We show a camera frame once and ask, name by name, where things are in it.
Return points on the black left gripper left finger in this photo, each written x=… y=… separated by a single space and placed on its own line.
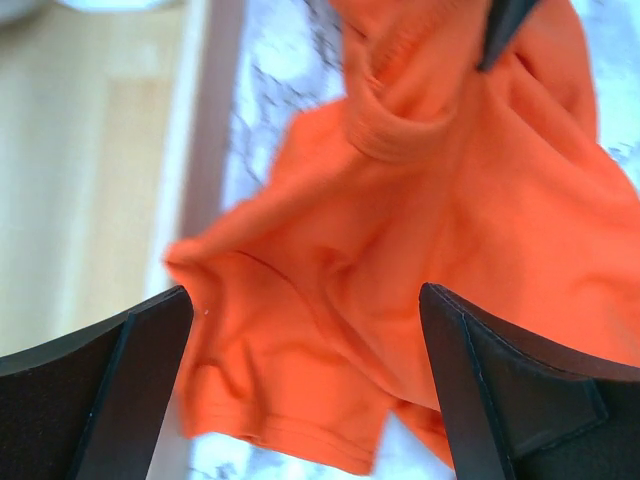
x=90 y=404

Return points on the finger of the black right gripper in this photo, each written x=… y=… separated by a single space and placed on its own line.
x=503 y=22

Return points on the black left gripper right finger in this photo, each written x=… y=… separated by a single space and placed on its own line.
x=516 y=405

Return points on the orange t-shirt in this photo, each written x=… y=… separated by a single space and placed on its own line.
x=307 y=332

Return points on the wooden clothes rack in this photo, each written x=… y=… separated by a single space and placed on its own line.
x=113 y=133

